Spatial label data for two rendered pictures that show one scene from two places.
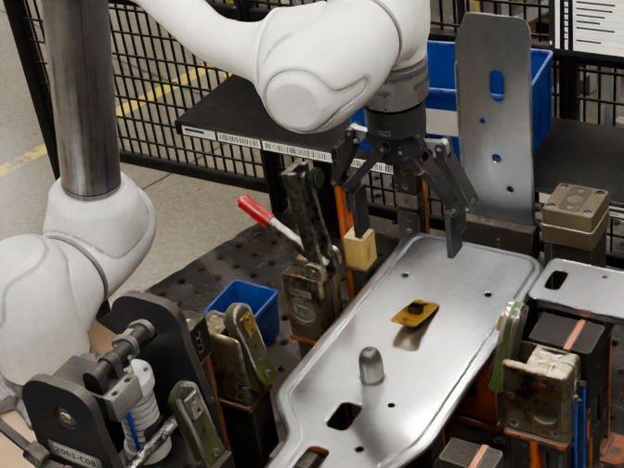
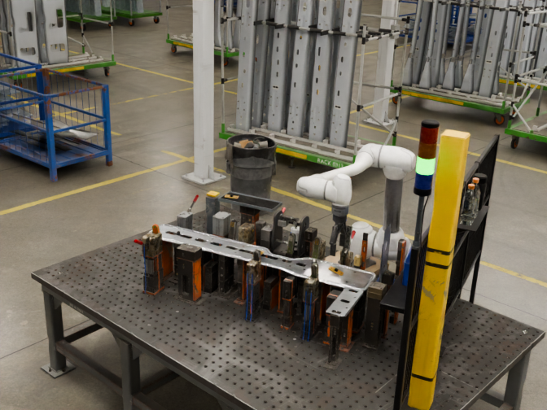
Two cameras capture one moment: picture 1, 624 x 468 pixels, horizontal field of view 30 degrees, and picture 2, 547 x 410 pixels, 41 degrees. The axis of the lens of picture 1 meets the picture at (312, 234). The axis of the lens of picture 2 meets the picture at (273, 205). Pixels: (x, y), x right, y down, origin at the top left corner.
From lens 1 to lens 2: 362 cm
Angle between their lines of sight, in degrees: 70
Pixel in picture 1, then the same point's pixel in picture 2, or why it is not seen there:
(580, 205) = (374, 285)
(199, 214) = not seen: outside the picture
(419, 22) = (333, 195)
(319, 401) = (305, 261)
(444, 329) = (332, 276)
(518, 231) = not seen: hidden behind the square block
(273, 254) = not seen: hidden behind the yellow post
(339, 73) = (300, 184)
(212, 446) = (290, 250)
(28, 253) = (359, 225)
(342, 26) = (312, 180)
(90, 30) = (387, 186)
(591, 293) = (347, 294)
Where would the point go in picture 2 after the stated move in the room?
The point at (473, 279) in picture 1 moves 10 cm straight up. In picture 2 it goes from (352, 280) to (354, 263)
